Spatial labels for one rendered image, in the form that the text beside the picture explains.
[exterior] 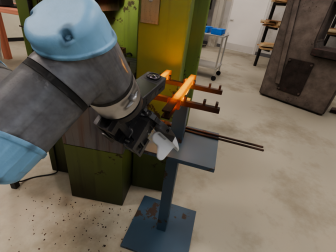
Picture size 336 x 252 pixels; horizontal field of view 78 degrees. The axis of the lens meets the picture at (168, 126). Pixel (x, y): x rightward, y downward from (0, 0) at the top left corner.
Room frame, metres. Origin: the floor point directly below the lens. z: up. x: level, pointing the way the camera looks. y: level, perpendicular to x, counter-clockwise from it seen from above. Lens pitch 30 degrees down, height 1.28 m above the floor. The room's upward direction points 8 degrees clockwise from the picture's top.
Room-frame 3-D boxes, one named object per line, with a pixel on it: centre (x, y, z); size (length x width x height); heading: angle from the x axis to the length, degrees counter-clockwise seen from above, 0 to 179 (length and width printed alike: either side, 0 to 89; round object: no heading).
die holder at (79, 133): (1.27, 0.42, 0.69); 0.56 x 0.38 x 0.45; 176
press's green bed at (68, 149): (1.27, 0.42, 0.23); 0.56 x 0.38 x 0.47; 176
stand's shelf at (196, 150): (0.85, -0.05, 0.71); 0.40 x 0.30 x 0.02; 78
